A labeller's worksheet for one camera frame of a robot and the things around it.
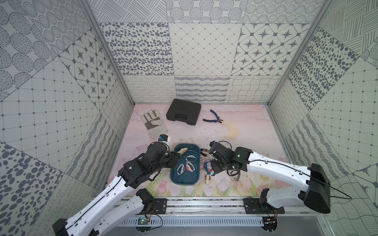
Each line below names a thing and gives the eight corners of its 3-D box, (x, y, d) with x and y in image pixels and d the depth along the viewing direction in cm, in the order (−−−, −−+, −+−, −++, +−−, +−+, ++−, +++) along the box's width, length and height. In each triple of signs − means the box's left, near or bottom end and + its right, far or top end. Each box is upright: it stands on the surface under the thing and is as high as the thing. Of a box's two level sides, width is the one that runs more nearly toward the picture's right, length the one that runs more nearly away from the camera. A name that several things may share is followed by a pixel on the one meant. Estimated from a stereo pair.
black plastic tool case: (165, 119, 110) (165, 116, 107) (174, 101, 123) (174, 98, 120) (197, 126, 106) (197, 122, 103) (203, 107, 119) (203, 103, 116)
